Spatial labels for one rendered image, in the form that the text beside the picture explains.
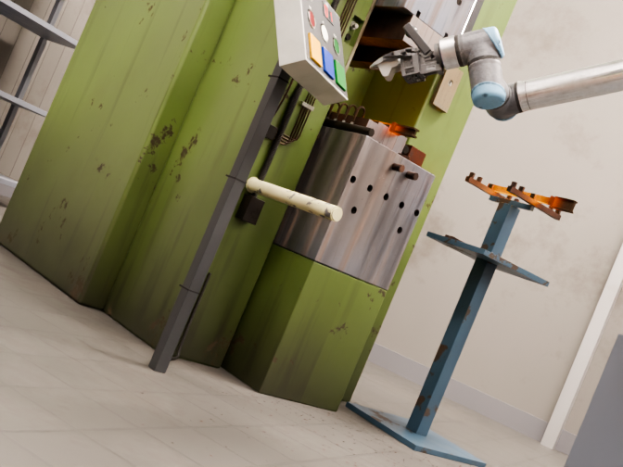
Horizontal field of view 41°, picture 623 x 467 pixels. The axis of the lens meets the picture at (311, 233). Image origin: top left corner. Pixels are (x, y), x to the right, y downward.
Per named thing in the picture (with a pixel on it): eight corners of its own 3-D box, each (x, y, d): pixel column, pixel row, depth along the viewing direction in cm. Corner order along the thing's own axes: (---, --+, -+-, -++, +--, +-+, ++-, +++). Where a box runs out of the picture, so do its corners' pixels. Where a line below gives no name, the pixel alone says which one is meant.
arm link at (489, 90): (512, 107, 232) (506, 68, 236) (502, 93, 222) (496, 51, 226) (479, 116, 236) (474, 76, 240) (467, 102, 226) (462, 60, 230)
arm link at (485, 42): (502, 50, 226) (496, 18, 228) (455, 61, 230) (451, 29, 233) (507, 65, 234) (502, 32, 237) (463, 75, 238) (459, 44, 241)
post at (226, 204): (165, 373, 242) (309, 33, 245) (154, 371, 240) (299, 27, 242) (158, 368, 245) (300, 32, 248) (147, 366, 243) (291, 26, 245)
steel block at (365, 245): (387, 290, 297) (436, 176, 298) (314, 260, 273) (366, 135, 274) (295, 250, 340) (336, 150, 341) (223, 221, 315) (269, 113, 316)
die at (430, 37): (438, 66, 294) (448, 41, 294) (402, 40, 281) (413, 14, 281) (360, 56, 326) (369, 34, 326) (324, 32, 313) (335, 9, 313)
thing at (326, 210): (339, 225, 242) (347, 208, 242) (327, 220, 239) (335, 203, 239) (255, 195, 275) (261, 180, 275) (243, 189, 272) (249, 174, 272)
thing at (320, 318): (336, 412, 296) (387, 291, 297) (258, 393, 272) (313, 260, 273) (249, 357, 339) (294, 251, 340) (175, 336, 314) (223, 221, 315)
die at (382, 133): (399, 158, 293) (408, 136, 294) (362, 136, 280) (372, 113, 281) (324, 140, 325) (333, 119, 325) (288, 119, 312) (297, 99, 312)
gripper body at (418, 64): (399, 76, 237) (440, 67, 233) (396, 48, 239) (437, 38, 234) (406, 85, 244) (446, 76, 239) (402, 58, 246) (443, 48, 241)
